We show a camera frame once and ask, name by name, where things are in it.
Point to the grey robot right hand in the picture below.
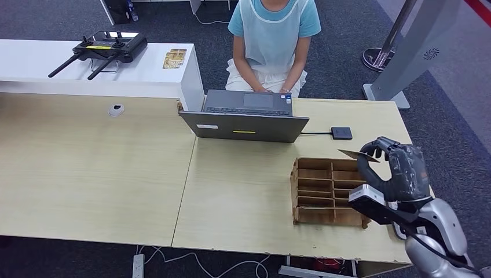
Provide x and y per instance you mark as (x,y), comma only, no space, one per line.
(408,172)

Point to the person's right hand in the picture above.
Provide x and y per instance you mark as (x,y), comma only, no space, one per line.
(261,90)

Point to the person's left hand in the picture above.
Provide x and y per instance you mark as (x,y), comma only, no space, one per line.
(285,91)

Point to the gold room key card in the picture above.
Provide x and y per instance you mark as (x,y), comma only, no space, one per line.
(356,155)

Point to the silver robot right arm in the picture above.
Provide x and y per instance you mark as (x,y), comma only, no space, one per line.
(441,226)

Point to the person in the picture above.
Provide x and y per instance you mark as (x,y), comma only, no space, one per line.
(273,34)

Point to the white card reader pad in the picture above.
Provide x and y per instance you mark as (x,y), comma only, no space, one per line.
(398,231)

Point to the brown cardboard card organizer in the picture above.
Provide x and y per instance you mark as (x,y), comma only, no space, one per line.
(318,192)

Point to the grey laptop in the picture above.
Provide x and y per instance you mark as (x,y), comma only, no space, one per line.
(245,130)

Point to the small black square box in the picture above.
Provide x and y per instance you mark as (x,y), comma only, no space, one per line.
(341,133)

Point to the white table leg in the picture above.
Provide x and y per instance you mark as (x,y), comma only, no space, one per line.
(195,5)

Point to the red object under desk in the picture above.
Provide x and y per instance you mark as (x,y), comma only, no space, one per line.
(328,265)

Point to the grey kiosk stand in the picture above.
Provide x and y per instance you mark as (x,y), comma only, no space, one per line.
(418,46)

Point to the white desk foot bar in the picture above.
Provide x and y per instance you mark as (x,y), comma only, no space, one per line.
(307,273)

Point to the plastic water bottle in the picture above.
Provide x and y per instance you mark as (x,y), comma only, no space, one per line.
(133,13)

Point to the black remote controller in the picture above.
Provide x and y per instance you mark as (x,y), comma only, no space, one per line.
(115,47)

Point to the black computer tower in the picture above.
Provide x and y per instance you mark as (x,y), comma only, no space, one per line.
(115,11)

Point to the white power strip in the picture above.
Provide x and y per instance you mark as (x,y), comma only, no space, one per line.
(138,266)

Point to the white counter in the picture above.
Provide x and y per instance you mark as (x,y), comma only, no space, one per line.
(38,61)

